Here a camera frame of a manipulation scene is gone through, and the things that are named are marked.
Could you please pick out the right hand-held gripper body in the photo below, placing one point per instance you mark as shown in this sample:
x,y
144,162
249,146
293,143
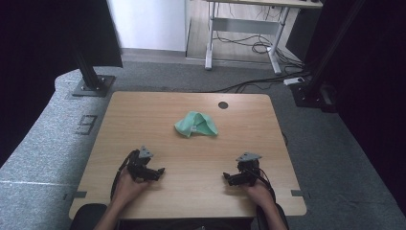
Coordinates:
x,y
249,169

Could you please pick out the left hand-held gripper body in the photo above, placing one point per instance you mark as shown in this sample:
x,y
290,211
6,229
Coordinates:
x,y
139,166

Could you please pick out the green cloth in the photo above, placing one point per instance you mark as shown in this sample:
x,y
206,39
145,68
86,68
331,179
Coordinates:
x,y
196,125

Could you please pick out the person's left hand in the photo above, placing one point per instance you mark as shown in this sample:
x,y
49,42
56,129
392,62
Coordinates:
x,y
127,188

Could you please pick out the person's right hand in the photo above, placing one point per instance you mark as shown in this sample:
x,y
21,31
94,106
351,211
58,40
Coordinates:
x,y
261,195

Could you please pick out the grey floor socket cover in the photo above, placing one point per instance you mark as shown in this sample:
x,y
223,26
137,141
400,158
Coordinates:
x,y
86,124

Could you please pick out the grey tape strip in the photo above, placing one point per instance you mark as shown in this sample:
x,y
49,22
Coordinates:
x,y
76,194

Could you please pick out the black round table grommet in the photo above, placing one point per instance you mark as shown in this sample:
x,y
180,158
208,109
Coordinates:
x,y
223,105

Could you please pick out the person's dark clothing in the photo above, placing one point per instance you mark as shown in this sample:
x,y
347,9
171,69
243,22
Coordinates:
x,y
87,217

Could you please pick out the white power strip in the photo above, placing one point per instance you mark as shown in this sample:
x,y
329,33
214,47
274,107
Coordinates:
x,y
293,81

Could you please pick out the black curtain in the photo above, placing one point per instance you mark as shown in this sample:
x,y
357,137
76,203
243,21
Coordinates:
x,y
38,64
376,80

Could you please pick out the black metal stand with base plate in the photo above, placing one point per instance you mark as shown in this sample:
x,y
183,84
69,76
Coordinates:
x,y
88,75

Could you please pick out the white desk frame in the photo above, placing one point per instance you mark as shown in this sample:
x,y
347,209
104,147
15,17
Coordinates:
x,y
245,26

